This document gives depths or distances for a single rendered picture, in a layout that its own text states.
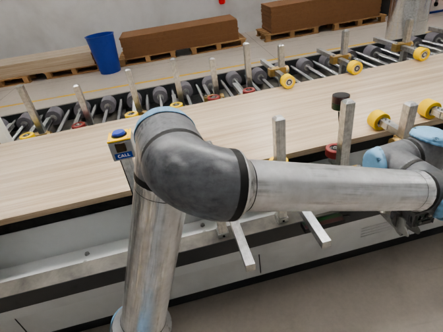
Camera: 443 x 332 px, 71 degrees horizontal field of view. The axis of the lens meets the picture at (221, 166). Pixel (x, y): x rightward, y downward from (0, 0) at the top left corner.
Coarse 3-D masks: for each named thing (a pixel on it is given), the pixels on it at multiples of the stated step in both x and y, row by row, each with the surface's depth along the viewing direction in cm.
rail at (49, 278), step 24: (288, 216) 130; (360, 216) 133; (192, 240) 126; (216, 240) 124; (264, 240) 128; (96, 264) 122; (120, 264) 121; (0, 288) 118; (24, 288) 117; (48, 288) 117; (72, 288) 119; (96, 288) 122; (0, 312) 118
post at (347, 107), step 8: (344, 104) 106; (352, 104) 105; (344, 112) 107; (352, 112) 107; (344, 120) 108; (352, 120) 109; (344, 128) 110; (352, 128) 111; (344, 136) 112; (344, 144) 114; (336, 152) 119; (344, 152) 116; (336, 160) 121; (344, 160) 118
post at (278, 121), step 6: (276, 120) 103; (282, 120) 103; (276, 126) 104; (282, 126) 104; (276, 132) 105; (282, 132) 105; (276, 138) 106; (282, 138) 107; (276, 144) 107; (282, 144) 108; (276, 150) 109; (282, 150) 109; (276, 156) 110; (282, 156) 111; (282, 216) 126
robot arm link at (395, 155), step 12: (384, 144) 81; (396, 144) 78; (408, 144) 78; (372, 156) 77; (384, 156) 75; (396, 156) 75; (408, 156) 73; (420, 156) 77; (384, 168) 75; (396, 168) 73
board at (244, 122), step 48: (240, 96) 193; (288, 96) 184; (384, 96) 167; (432, 96) 160; (0, 144) 180; (48, 144) 171; (96, 144) 164; (240, 144) 145; (288, 144) 139; (0, 192) 137; (48, 192) 132; (96, 192) 127
